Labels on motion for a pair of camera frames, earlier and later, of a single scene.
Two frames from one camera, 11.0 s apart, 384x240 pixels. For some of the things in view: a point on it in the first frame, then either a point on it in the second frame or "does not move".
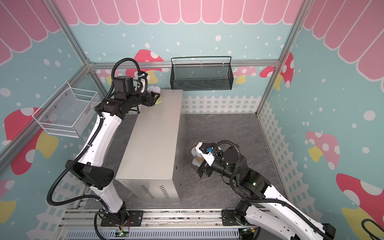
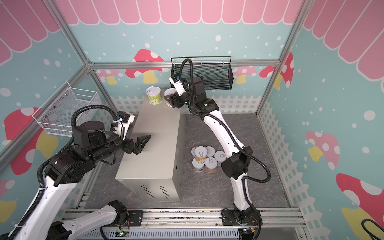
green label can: x=155 y=89 does not move
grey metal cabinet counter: x=153 y=160 does not move
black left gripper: x=150 y=99 -> x=139 y=145
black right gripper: x=202 y=169 -> x=174 y=100
